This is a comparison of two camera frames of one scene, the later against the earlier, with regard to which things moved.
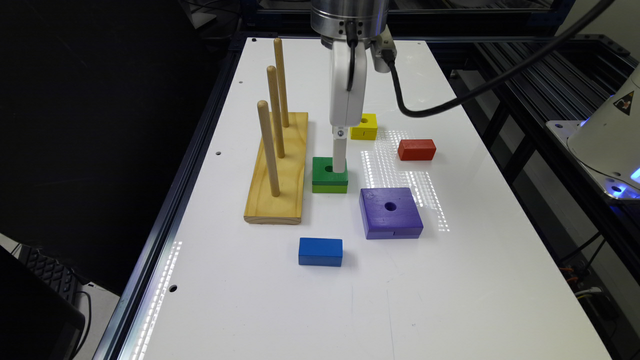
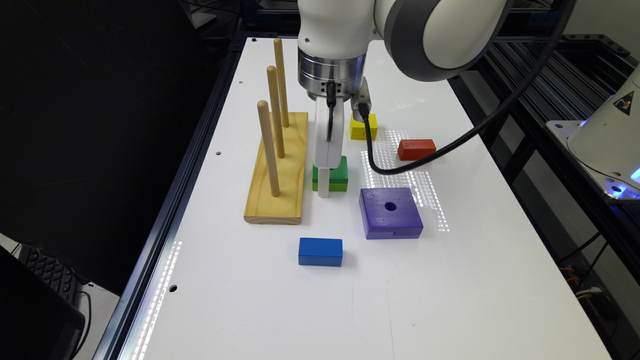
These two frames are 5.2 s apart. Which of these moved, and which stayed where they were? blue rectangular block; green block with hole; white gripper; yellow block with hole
Moved: white gripper
Stayed: blue rectangular block; yellow block with hole; green block with hole
